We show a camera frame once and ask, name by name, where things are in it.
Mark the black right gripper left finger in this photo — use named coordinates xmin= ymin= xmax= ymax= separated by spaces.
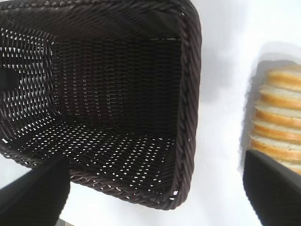
xmin=0 ymin=156 xmax=71 ymax=226

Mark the dark brown woven basket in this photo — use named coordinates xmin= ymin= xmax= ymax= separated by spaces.
xmin=0 ymin=0 xmax=203 ymax=211

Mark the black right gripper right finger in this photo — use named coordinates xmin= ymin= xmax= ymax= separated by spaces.
xmin=242 ymin=149 xmax=301 ymax=226

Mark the long sliced bread loaf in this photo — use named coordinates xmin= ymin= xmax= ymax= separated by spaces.
xmin=249 ymin=65 xmax=301 ymax=176

